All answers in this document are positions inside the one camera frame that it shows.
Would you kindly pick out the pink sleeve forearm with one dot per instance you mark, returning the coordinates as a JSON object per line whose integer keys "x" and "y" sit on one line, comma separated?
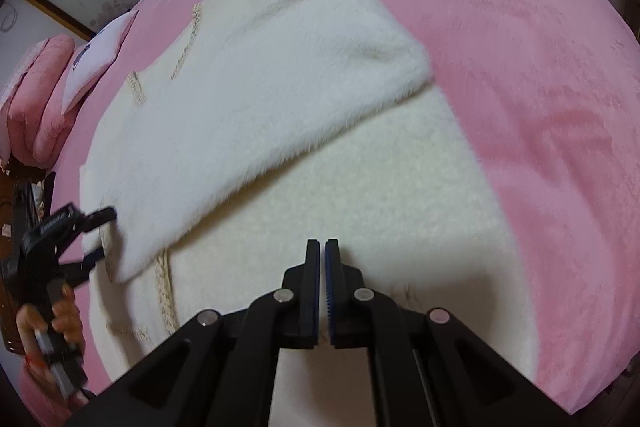
{"x": 47, "y": 411}

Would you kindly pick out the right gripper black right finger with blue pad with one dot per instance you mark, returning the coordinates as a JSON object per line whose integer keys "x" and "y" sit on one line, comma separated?
{"x": 428, "y": 369}

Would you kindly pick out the pink plush bed blanket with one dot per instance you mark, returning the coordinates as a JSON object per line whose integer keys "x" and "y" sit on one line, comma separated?
{"x": 508, "y": 193}

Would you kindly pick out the brown wooden headboard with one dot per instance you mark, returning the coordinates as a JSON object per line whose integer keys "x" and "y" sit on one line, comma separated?
{"x": 18, "y": 214}

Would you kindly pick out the folded pink quilt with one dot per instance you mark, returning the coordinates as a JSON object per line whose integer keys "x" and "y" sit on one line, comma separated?
{"x": 33, "y": 127}

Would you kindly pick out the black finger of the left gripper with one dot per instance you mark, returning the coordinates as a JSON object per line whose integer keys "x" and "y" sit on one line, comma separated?
{"x": 88, "y": 222}

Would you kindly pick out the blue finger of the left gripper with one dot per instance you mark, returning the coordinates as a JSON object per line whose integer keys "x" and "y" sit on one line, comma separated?
{"x": 77, "y": 273}

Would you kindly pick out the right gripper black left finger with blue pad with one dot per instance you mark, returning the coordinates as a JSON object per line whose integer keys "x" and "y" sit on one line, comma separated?
{"x": 218, "y": 369}

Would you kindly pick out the white fluffy cardigan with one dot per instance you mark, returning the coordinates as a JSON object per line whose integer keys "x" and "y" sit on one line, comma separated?
{"x": 267, "y": 123}

